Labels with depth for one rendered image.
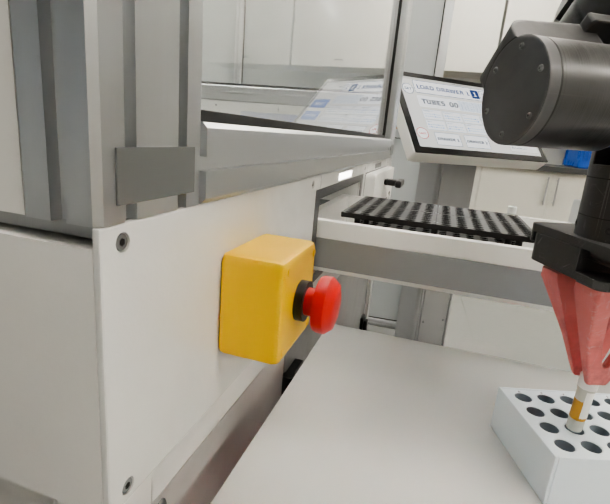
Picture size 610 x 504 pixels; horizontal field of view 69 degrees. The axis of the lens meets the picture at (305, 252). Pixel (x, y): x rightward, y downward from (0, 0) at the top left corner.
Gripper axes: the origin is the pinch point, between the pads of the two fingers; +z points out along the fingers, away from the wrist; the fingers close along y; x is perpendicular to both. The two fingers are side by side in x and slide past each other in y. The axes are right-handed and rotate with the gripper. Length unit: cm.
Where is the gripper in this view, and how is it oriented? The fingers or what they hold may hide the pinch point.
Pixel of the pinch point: (591, 368)
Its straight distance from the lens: 37.2
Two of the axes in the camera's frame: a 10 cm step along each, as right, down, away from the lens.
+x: 9.9, 0.4, 1.1
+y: 1.0, 2.6, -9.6
